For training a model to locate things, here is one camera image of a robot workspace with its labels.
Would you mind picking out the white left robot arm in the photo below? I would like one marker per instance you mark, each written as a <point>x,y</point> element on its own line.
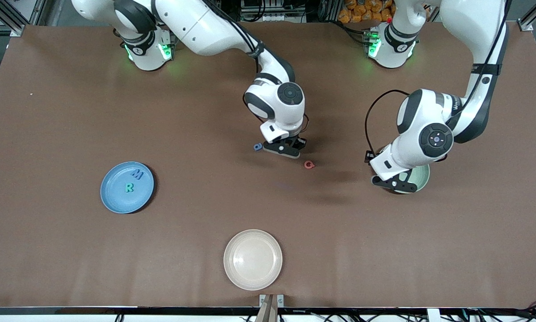
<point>411,147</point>

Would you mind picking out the green plate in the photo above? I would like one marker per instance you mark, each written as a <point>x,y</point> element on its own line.
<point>422,179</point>

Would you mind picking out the teal foam letter R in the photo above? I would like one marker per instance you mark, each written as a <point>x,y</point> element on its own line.
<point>128,188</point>

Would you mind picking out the white power strip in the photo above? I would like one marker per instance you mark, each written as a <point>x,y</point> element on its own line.
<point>272,18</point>

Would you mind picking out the metal table edge bracket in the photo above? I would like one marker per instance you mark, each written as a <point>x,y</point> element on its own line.
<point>280,300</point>

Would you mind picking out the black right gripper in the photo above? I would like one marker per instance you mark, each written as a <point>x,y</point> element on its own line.
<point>300,142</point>

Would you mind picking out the beige plate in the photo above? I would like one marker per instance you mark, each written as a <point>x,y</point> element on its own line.
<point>253,260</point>

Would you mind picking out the white bracket plate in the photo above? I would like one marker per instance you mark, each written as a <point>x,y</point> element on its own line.
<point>433,315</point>

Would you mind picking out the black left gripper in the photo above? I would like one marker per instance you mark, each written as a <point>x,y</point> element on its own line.
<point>366,159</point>

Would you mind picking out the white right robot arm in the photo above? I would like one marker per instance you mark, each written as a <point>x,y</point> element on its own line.
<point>276,112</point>

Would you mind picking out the blue foam letter W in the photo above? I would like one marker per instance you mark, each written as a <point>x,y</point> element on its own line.
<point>137,174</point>

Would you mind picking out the blue plate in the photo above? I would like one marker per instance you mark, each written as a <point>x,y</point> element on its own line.
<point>120,199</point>

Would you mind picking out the red foam letter Q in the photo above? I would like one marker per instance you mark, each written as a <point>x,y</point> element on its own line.
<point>305,164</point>

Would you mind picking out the aluminium frame profile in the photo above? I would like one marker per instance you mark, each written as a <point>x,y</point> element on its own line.
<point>19,27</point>
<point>528,24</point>

